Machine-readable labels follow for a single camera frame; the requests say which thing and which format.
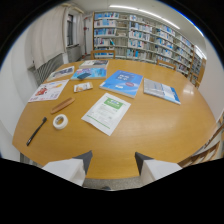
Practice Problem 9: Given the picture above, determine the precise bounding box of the white roll of tape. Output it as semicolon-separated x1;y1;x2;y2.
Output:
52;113;69;131

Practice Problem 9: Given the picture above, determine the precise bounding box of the brown wooden comb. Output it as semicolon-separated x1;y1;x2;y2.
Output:
50;96;76;115

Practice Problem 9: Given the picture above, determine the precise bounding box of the white curtain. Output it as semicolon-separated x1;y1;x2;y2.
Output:
30;4;70;70

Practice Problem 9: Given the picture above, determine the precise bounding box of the grey and blue booklet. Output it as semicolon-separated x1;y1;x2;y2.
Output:
143;77;182;106

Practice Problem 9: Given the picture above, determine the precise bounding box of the grey and white book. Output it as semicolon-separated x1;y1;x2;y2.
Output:
78;59;110;70

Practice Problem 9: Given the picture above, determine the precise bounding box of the blue book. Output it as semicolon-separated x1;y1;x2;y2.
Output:
99;69;144;99

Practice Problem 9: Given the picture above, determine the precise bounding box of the white and green paper sheet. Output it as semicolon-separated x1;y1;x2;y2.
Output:
81;92;132;137

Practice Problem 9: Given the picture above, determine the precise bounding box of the long library bookshelf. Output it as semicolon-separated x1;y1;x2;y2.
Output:
92;11;203;85

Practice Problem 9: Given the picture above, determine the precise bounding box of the ceiling strip light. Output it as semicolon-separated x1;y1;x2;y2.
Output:
108;4;181;31

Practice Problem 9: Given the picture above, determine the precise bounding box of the small orange and white packet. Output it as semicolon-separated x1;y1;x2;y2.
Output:
73;81;94;93

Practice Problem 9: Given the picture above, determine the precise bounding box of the white leaflet with red figure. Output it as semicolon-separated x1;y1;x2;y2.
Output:
27;78;70;103

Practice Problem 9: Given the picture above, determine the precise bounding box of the light blue magazine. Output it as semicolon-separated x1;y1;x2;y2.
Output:
70;67;108;81

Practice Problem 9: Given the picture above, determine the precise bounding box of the window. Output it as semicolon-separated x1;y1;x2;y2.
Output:
66;14;74;47

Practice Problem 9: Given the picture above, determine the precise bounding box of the black pen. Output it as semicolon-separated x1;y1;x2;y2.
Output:
26;116;48;147

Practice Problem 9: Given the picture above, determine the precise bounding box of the wall radiator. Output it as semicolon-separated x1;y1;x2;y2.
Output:
34;52;65;86

